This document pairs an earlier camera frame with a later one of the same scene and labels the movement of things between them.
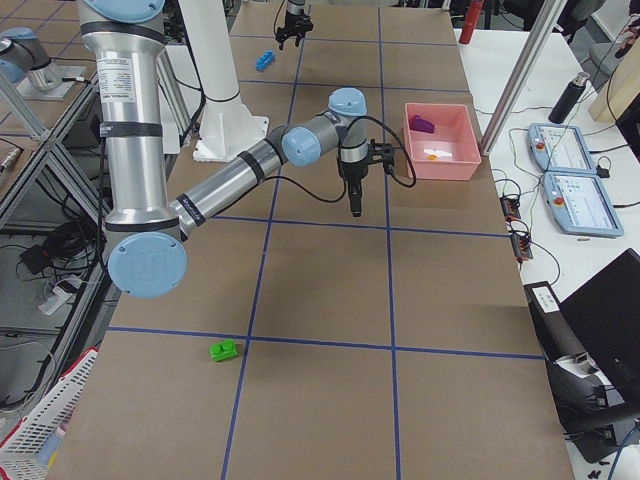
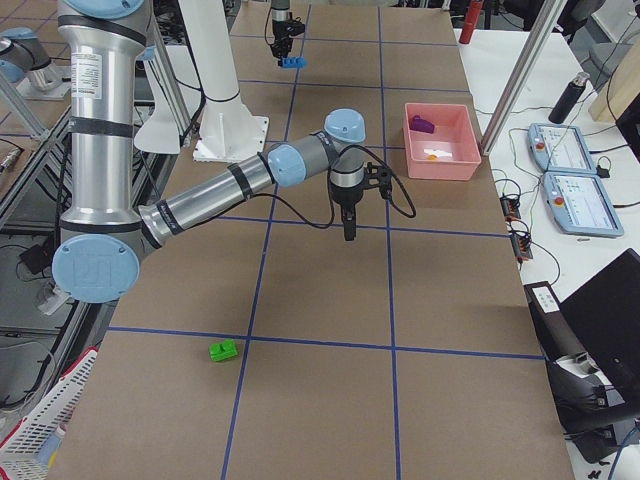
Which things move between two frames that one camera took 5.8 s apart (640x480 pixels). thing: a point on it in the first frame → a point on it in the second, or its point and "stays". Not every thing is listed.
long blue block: [263, 61] → [293, 62]
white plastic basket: [19, 450] stays
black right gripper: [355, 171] → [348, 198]
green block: [222, 351] stays
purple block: [421, 124] stays
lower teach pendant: [579, 204] stays
